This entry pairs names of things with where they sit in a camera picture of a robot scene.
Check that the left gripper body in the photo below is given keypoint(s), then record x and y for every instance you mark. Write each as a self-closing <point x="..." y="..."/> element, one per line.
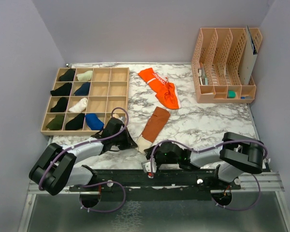
<point x="119" y="140"/>

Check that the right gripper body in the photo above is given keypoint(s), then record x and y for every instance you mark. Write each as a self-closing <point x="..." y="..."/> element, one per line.
<point x="160" y="158"/>

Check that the rust brown underwear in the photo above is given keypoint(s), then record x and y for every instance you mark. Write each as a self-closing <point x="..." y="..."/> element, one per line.
<point x="152" y="129"/>

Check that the bright orange underwear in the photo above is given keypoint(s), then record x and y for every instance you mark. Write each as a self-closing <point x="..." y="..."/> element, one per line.
<point x="166" y="92"/>

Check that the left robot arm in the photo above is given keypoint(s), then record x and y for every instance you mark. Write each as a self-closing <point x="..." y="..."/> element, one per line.
<point x="55" y="168"/>

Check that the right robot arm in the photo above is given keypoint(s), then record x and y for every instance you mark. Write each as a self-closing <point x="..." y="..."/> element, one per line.
<point x="240" y="155"/>

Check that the blue rolled underwear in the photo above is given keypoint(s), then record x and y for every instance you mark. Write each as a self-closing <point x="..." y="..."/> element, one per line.
<point x="93" y="122"/>

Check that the black rolled underwear bottom row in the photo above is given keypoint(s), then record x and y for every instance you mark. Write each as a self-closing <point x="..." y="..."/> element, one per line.
<point x="76" y="123"/>

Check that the white rolled underwear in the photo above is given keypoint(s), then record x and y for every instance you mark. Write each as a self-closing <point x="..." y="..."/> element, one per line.
<point x="79" y="107"/>

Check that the navy rolled underwear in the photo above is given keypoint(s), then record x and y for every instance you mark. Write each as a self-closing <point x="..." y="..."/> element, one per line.
<point x="83" y="90"/>

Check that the dark green rolled underwear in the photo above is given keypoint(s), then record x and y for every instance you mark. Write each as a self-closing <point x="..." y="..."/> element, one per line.
<point x="56" y="123"/>

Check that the black rolled underwear third row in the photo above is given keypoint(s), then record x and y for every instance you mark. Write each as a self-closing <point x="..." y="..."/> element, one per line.
<point x="60" y="106"/>

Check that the light green rolled underwear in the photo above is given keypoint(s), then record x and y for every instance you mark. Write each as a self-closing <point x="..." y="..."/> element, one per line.
<point x="84" y="77"/>

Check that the black rolled underwear second row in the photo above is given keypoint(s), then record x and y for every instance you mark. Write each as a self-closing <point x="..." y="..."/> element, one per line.
<point x="63" y="90"/>

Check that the black rolled underwear top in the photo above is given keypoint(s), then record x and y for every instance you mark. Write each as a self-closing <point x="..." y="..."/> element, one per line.
<point x="67" y="76"/>

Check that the wooden compartment organizer tray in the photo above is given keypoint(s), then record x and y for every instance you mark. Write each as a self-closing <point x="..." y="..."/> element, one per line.
<point x="108" y="95"/>

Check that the green object in rack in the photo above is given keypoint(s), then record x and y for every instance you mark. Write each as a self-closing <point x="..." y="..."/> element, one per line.
<point x="231" y="94"/>

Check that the pink plastic file rack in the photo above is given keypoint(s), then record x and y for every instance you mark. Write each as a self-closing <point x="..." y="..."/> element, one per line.
<point x="215" y="65"/>

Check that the white board in rack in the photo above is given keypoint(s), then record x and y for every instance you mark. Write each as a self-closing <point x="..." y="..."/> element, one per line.
<point x="248" y="58"/>

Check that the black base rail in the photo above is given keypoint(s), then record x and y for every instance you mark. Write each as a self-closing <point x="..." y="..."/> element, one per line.
<point x="162" y="178"/>

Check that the aluminium extrusion rail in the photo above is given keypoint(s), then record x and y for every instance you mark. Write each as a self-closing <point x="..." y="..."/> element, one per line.
<point x="267" y="181"/>

